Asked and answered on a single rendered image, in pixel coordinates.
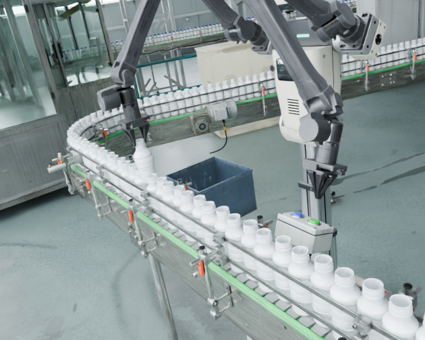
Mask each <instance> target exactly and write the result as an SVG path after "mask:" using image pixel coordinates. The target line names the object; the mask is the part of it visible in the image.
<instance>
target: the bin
mask: <svg viewBox="0 0 425 340"><path fill-rule="evenodd" d="M252 171H253V169H252V168H249V167H246V166H243V165H240V164H237V163H234V162H231V161H228V160H225V159H222V158H219V157H216V156H213V157H211V158H209V159H205V160H203V161H200V162H198V163H195V164H193V165H190V166H188V167H185V168H183V169H180V170H178V171H175V172H173V173H170V174H168V175H165V177H166V178H167V181H172V182H173V184H174V186H176V185H177V184H178V183H179V182H178V179H182V181H183V184H187V183H190V182H192V185H190V186H188V190H190V191H192V193H193V195H194V197H195V196H197V195H204V196H205V198H206V201H213V202H214V203H215V208H216V209H217V208H218V207H220V206H228V207H229V210H230V214H233V213H237V214H239V215H240V218H241V217H243V216H245V215H247V214H249V213H251V212H253V211H254V210H256V209H257V206H256V196H255V190H254V180H253V175H252Z"/></svg>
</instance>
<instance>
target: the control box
mask: <svg viewBox="0 0 425 340"><path fill-rule="evenodd" d="M292 213H293V212H285V213H279V214H278V216H277V224H276V228H275V237H278V236H280V235H288V236H289V237H290V238H291V242H292V245H293V246H305V247H307V248H308V251H309V256H312V254H315V253H319V252H326V251H329V250H330V248H331V241H332V237H333V231H334V227H333V226H331V225H328V224H326V223H323V222H321V221H320V223H319V224H316V223H311V222H309V221H308V220H309V219H313V218H311V217H308V216H306V215H303V216H302V217H297V216H294V215H292Z"/></svg>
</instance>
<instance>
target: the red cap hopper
mask: <svg viewBox="0 0 425 340"><path fill-rule="evenodd" d="M167 1H168V6H169V12H167V10H166V6H165V0H161V4H162V8H163V13H157V14H155V16H161V18H160V19H159V21H158V22H157V24H156V26H155V27H154V28H155V29H157V27H158V25H159V24H160V22H161V20H162V19H163V17H164V19H165V21H164V22H163V24H162V26H161V29H163V27H164V26H165V25H166V29H167V35H169V32H170V27H169V21H168V19H169V18H170V16H171V23H172V28H173V31H175V33H176V30H177V28H176V25H175V17H174V13H173V6H172V2H171V0H167ZM119 4H120V8H121V13H122V16H123V22H124V26H125V31H126V34H127V35H128V32H129V30H130V27H131V25H132V22H133V20H134V18H130V14H129V10H128V5H127V1H126V0H119ZM167 14H168V16H167ZM177 56H178V57H181V51H178V49H177ZM174 57H175V53H174V51H171V58H174ZM178 61H179V68H180V72H181V78H182V83H183V85H181V84H180V83H179V76H178V71H177V65H176V61H173V69H174V72H175V79H176V81H175V80H174V79H171V82H172V83H174V85H172V86H173V87H176V86H177V89H180V88H185V87H187V85H186V78H185V74H184V70H183V62H182V59H180V60H178ZM136 79H137V83H138V89H139V92H140V97H142V96H148V95H150V93H151V92H153V91H157V90H162V89H166V88H170V86H165V87H161V88H155V89H153V88H154V87H155V86H156V84H157V83H156V82H154V84H153V85H152V87H151V89H150V90H146V87H147V86H148V83H149V82H150V81H151V79H150V78H149V79H148V81H147V83H146V84H144V78H143V75H142V69H141V67H139V68H137V71H136ZM147 93H148V94H147Z"/></svg>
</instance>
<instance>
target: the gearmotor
mask: <svg viewBox="0 0 425 340"><path fill-rule="evenodd" d="M234 117H237V105H236V104H235V101H234V100H230V101H224V102H219V103H214V104H211V105H206V106H205V107H204V111H199V112H196V113H191V114H190V115H189V118H190V125H191V129H192V133H193V135H194V136H195V137H196V136H199V135H203V134H208V133H211V130H210V123H214V122H217V121H222V122H223V124H224V130H225V136H226V142H225V145H226V143H227V133H226V127H225V120H226V119H231V118H234ZM225 145H224V146H223V147H222V148H221V149H223V148H224V147H225ZM221 149H219V150H216V151H214V152H217V151H220V150H221ZM214 152H210V154H211V153H214Z"/></svg>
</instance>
